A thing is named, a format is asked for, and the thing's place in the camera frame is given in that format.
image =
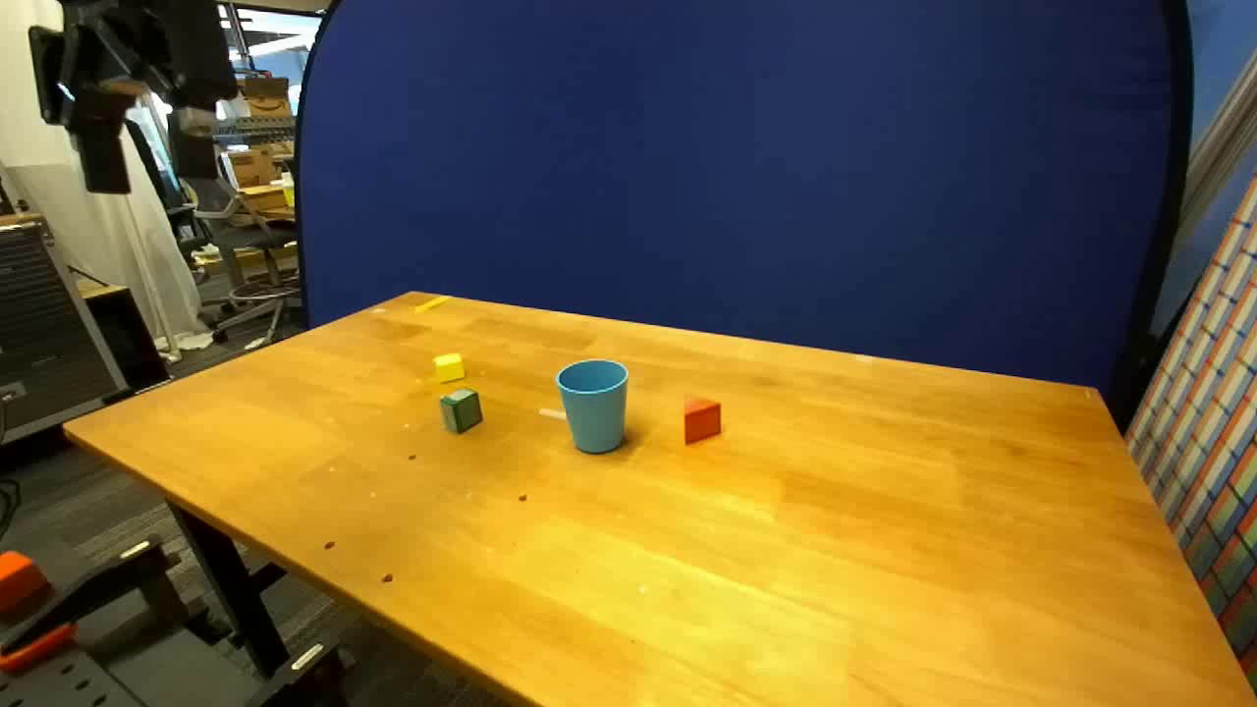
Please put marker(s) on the yellow wooden block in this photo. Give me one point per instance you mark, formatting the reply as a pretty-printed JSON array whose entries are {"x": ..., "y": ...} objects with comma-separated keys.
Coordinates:
[{"x": 451, "y": 365}]

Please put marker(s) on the blue plastic cup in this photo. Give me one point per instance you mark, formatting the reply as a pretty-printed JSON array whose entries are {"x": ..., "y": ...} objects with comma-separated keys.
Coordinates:
[{"x": 595, "y": 412}]

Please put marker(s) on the red-orange wooden block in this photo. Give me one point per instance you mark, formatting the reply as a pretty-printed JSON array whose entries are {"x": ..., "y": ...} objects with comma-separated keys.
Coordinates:
[{"x": 701, "y": 423}]

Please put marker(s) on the green wooden block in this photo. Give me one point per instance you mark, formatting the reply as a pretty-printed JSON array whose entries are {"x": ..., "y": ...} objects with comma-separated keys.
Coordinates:
[{"x": 461, "y": 412}]

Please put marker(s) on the red-orange foam block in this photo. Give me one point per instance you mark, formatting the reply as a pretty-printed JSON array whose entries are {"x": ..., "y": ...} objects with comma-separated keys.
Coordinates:
[{"x": 16, "y": 584}]

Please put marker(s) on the blue fabric backdrop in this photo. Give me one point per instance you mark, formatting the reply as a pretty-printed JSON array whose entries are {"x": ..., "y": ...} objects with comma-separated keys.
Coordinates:
[{"x": 732, "y": 170}]

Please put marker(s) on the cluttered storage shelf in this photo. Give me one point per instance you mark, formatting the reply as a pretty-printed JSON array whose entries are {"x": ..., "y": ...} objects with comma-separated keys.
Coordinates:
[{"x": 257, "y": 181}]

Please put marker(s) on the black table leg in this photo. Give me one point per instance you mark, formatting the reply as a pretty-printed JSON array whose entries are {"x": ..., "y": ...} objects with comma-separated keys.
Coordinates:
[{"x": 236, "y": 584}]

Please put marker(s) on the white hanging cloth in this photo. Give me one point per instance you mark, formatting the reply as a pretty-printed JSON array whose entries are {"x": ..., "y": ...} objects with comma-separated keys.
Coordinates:
[{"x": 130, "y": 247}]

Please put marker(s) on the black perforated breadboard table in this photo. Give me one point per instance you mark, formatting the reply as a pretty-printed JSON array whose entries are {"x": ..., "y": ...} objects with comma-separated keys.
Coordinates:
[{"x": 142, "y": 672}]

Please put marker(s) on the black equipment cabinet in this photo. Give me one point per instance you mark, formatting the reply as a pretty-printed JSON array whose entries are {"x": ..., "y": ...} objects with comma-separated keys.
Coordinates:
[{"x": 45, "y": 329}]

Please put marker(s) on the black camera rig on stand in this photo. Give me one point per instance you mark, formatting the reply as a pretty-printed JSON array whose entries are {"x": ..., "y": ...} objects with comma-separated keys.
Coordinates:
[{"x": 130, "y": 52}]

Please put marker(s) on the multicoloured patterned wall panel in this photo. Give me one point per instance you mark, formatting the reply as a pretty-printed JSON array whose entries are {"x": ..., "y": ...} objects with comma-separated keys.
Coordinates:
[{"x": 1213, "y": 435}]

